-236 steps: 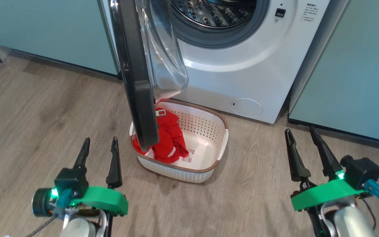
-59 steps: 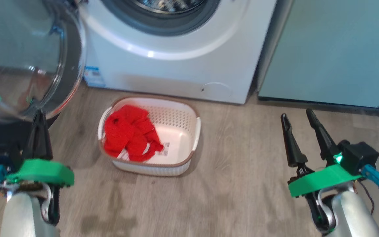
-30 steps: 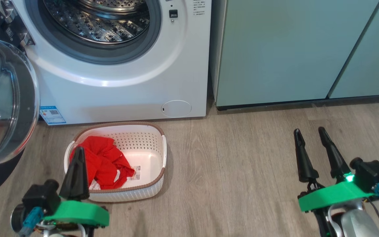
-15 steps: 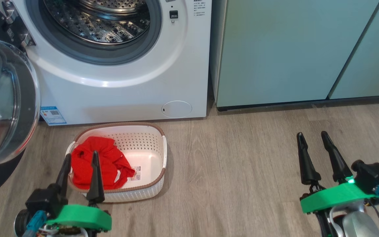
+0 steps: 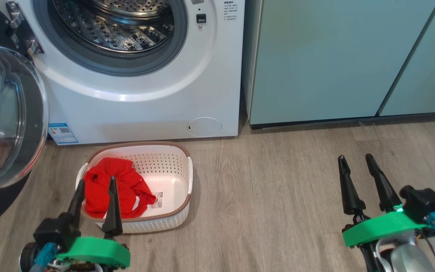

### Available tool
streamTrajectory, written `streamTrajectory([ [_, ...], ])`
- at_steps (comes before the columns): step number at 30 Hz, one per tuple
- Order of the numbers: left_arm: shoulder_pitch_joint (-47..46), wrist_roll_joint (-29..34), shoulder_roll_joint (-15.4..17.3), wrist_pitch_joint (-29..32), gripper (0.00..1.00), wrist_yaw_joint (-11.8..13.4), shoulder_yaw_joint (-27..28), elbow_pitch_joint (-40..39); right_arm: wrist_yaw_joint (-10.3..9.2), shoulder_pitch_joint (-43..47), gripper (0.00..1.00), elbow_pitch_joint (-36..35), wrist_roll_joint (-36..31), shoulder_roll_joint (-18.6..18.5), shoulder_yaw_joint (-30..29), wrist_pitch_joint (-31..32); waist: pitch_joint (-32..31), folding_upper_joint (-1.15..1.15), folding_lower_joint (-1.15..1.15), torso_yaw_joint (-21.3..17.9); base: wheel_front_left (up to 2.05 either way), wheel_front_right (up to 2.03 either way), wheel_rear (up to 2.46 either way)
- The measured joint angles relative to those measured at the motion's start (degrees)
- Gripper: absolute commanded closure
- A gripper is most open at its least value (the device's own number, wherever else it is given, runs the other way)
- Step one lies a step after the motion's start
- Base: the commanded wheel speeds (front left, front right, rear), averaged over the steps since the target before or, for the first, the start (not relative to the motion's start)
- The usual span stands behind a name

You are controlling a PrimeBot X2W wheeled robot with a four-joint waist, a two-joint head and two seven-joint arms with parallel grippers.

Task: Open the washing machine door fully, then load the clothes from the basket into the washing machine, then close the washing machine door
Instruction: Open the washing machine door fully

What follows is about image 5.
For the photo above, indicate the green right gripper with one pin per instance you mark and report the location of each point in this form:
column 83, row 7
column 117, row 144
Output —
column 383, row 226

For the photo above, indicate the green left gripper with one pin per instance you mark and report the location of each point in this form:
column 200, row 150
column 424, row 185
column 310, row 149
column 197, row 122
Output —
column 96, row 251

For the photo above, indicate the red garment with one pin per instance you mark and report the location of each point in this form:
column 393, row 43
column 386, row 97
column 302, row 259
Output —
column 130, row 181

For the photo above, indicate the washing machine door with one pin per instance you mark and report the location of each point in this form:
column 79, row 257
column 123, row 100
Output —
column 13, row 113

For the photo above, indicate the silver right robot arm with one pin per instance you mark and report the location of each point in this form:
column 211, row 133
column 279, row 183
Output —
column 410, row 257

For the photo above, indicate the white front-load washing machine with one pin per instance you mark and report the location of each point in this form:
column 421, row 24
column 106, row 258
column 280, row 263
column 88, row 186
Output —
column 127, row 113

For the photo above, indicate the stainless steel washing machine drum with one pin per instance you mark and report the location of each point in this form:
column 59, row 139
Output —
column 108, row 26

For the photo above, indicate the metal door hinge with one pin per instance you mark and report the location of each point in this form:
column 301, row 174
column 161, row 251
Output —
column 21, row 34

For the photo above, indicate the printed basket label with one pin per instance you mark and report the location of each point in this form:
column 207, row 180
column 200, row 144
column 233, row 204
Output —
column 158, row 200

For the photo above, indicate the blue energy label sticker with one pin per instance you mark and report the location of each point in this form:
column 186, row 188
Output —
column 63, row 134

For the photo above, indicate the white basket with brown rim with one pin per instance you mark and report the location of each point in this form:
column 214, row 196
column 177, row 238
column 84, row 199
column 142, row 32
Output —
column 164, row 162

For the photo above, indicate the round white filter cover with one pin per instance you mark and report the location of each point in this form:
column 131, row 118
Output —
column 204, row 127

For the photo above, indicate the pale green cabinet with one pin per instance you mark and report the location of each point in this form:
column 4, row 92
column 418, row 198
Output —
column 315, row 56

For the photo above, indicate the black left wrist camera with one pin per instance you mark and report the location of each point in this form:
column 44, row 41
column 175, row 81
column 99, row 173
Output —
column 55, row 230

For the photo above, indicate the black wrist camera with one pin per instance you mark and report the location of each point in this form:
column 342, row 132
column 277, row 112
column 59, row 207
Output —
column 423, row 202
column 55, row 230

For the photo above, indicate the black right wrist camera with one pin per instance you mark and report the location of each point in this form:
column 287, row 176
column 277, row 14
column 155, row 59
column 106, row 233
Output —
column 423, row 202

